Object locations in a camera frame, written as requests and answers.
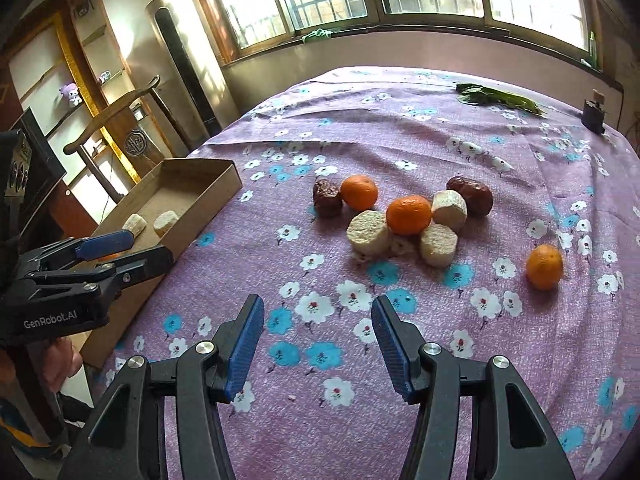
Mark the orange tangerine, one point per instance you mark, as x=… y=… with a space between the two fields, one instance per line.
x=409 y=215
x=359 y=192
x=544 y=266

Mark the brown cardboard box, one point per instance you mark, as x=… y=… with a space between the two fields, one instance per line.
x=190 y=195

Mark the tall tower air conditioner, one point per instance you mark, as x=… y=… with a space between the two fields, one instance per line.
x=190 y=60

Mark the dark wooden chair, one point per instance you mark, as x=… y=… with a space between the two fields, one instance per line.
x=140 y=145

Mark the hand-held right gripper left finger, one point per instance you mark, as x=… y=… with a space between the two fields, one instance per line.
x=244 y=345

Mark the purple floral tablecloth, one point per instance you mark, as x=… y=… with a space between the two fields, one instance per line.
x=360 y=115

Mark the person's left hand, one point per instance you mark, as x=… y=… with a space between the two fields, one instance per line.
x=62 y=362

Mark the purple plush toy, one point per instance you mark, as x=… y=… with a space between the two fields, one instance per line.
x=71 y=94

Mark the dark red date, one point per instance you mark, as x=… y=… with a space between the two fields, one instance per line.
x=327 y=198
x=472 y=194

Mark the green cloth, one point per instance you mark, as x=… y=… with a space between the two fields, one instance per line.
x=316 y=35

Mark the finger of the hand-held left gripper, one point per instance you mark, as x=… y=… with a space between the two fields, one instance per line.
x=145 y=260
x=107 y=244

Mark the green bottle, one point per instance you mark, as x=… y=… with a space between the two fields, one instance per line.
x=593 y=50

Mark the green leaves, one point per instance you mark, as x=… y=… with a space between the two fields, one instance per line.
x=500 y=96

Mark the black television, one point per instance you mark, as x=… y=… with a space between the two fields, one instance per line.
x=42 y=160

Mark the small black device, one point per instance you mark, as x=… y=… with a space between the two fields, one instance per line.
x=594 y=115

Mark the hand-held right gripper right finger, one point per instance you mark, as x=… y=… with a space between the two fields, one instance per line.
x=392 y=345

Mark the pale cob chunk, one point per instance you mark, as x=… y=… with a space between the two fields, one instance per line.
x=135 y=223
x=165 y=222
x=438 y=244
x=369 y=232
x=449 y=208

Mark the small patterned box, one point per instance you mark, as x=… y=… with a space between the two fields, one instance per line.
x=104 y=77

